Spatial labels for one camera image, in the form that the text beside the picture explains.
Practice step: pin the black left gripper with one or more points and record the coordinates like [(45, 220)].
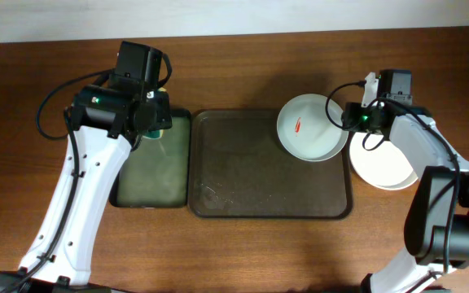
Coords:
[(165, 119)]

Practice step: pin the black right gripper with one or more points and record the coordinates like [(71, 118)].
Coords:
[(349, 116)]

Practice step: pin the yellow green sponge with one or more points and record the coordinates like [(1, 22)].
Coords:
[(153, 134)]

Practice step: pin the cream white plate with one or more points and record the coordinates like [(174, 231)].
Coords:
[(384, 167)]

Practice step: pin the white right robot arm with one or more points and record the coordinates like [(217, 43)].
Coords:
[(436, 230)]

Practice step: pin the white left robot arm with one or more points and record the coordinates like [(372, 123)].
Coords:
[(106, 122)]

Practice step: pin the black tray with water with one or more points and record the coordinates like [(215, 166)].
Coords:
[(156, 174)]

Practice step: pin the dark brown serving tray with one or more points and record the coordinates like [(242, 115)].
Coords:
[(239, 169)]

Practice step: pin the grey plate with red stain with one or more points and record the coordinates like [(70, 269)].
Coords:
[(305, 131)]

